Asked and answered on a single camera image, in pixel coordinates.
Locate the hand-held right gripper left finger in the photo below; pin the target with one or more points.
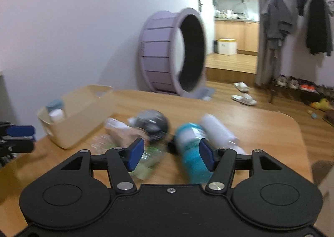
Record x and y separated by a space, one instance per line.
137 153

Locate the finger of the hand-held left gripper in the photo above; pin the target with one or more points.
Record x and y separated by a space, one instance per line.
21 146
22 130

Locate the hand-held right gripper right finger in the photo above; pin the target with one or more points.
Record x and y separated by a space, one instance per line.
206 154

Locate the clear bottle with green label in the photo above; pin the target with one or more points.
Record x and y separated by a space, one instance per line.
150 160

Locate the teal and white bottle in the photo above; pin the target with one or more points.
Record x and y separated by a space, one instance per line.
193 166

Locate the brown tube with white cap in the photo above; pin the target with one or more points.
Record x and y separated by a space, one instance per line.
117 127

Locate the black round case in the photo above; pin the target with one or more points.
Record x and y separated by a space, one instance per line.
154 122

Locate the beige storage box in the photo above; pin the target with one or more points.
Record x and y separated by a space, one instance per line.
78 119

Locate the white-capped bottle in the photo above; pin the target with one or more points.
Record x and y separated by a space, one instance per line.
56 115

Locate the blue-capped bottle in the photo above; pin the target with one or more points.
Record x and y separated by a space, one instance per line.
55 103

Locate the wooden desk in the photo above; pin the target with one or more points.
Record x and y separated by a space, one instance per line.
261 132

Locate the white slipper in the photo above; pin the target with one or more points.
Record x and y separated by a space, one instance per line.
244 99
241 86

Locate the purple cat exercise wheel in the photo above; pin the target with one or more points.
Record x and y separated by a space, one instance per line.
159 51

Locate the grey trousers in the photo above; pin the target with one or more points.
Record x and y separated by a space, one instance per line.
266 64

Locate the white shoes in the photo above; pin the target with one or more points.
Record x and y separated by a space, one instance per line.
287 81

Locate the white bin with yellow lid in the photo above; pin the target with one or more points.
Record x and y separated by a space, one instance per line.
227 46

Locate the orange sneakers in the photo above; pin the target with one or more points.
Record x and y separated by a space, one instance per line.
308 87

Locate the yellow plush toy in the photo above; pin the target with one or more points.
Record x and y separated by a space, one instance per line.
320 105

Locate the wooden kitchen base cabinets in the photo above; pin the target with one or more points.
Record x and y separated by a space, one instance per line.
250 35

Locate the brown flat board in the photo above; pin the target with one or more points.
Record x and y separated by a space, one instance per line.
329 116

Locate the grey jacket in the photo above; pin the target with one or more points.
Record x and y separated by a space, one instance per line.
278 17

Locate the black coat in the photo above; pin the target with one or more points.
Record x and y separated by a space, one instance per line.
319 30

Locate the dark blue garment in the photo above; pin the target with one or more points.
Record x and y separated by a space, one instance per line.
302 0

